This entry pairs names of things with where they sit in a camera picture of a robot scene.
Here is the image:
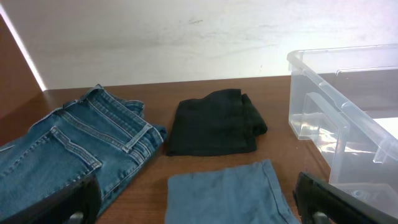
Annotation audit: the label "small blue denim cloth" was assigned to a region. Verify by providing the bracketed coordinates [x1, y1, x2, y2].
[165, 159, 298, 224]

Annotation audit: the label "black folded garment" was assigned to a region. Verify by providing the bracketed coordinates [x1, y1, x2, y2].
[166, 89, 267, 156]

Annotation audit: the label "clear plastic storage bin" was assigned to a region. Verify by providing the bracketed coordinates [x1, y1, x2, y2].
[287, 44, 397, 217]

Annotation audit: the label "dark blue folded jeans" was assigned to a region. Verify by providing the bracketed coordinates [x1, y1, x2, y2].
[1, 85, 167, 219]

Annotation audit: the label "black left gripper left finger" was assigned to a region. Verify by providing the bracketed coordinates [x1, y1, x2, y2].
[1, 174, 101, 224]

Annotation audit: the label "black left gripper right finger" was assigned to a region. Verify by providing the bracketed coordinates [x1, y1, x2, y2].
[293, 172, 397, 224]

